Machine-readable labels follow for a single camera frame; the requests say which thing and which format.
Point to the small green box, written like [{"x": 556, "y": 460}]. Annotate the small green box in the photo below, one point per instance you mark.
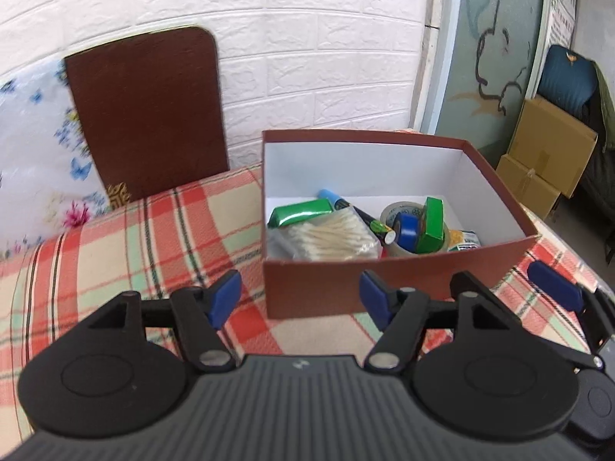
[{"x": 432, "y": 225}]

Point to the pale green painted panel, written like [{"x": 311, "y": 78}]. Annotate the pale green painted panel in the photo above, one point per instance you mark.
[{"x": 490, "y": 38}]

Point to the clear tape roll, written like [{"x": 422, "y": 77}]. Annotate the clear tape roll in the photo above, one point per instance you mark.
[{"x": 394, "y": 209}]

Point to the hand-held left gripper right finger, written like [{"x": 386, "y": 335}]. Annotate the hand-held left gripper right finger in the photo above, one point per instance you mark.
[{"x": 375, "y": 300}]

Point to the brown chair back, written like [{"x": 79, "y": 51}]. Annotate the brown chair back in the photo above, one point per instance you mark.
[{"x": 149, "y": 115}]

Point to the shiny green foil packet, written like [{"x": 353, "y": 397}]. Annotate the shiny green foil packet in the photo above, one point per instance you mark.
[{"x": 300, "y": 213}]

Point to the blue capped marker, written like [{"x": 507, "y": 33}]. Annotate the blue capped marker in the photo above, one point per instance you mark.
[{"x": 334, "y": 198}]

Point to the small tan cardboard box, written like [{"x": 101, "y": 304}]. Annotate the small tan cardboard box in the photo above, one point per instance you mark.
[{"x": 523, "y": 185}]

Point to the brown cardboard shoebox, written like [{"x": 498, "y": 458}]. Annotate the brown cardboard shoebox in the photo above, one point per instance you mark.
[{"x": 312, "y": 290}]

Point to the blue tape roll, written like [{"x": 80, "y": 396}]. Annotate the blue tape roll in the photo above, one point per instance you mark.
[{"x": 408, "y": 231}]

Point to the large tan cardboard box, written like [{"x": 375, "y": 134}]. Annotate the large tan cardboard box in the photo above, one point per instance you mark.
[{"x": 552, "y": 144}]

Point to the green and white packet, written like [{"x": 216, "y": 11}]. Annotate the green and white packet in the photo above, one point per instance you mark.
[{"x": 465, "y": 240}]

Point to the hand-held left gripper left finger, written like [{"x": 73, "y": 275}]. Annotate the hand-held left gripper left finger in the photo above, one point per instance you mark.
[{"x": 225, "y": 296}]

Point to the floral pillow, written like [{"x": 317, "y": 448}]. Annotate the floral pillow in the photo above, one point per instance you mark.
[{"x": 33, "y": 153}]

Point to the bag of cotton swabs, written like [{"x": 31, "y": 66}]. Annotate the bag of cotton swabs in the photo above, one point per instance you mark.
[{"x": 326, "y": 240}]

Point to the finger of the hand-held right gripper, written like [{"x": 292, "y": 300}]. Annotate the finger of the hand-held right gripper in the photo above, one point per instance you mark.
[
  {"x": 562, "y": 353},
  {"x": 555, "y": 285}
]

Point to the black marker with yellow band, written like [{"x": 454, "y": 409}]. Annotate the black marker with yellow band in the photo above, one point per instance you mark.
[{"x": 372, "y": 223}]

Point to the blue chair back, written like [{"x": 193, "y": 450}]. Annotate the blue chair back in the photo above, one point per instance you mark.
[{"x": 564, "y": 74}]

